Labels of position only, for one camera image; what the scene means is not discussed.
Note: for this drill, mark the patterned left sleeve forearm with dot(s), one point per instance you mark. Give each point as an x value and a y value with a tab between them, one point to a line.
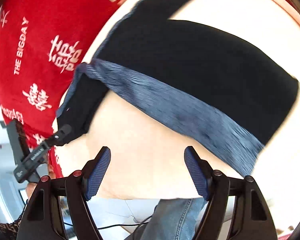
10	230

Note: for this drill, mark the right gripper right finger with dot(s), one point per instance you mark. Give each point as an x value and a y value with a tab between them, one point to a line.
250	216

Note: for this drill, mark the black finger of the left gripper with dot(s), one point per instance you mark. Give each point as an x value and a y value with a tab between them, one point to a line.
57	139

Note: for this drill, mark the blue jeans leg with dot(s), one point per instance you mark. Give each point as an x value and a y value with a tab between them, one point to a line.
173	219

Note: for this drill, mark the black pants with blue waistband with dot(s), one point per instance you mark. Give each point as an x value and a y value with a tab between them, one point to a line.
195	79

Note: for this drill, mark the red blanket with white characters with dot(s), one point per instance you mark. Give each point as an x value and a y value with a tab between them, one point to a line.
41	44

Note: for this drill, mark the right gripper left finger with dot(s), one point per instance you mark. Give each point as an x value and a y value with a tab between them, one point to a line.
43	219

